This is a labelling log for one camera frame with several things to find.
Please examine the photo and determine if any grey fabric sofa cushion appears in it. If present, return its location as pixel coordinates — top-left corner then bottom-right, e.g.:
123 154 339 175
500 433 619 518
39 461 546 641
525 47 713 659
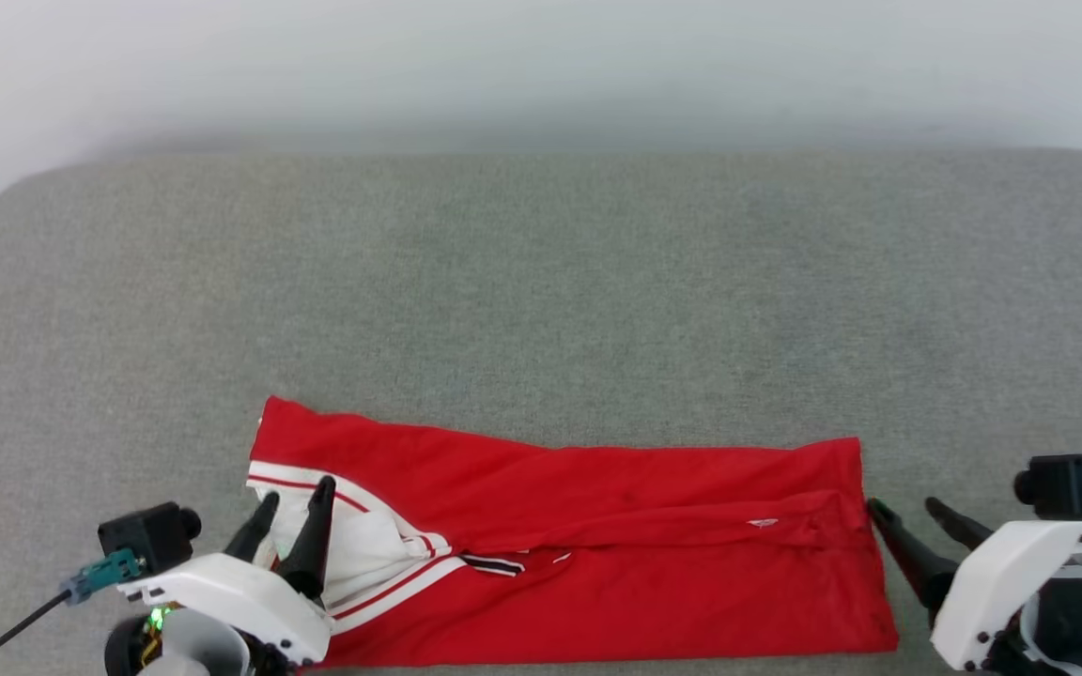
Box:
0 148 1082 676

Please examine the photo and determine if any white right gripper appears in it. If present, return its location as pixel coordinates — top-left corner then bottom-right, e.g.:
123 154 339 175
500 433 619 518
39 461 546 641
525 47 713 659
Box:
867 497 1082 676

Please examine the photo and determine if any red shirt with white sleeves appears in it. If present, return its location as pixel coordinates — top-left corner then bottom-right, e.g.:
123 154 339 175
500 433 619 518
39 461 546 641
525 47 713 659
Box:
246 395 900 668

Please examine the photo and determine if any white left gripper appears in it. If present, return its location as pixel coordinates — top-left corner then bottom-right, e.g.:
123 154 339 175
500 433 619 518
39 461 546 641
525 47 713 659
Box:
104 475 337 676

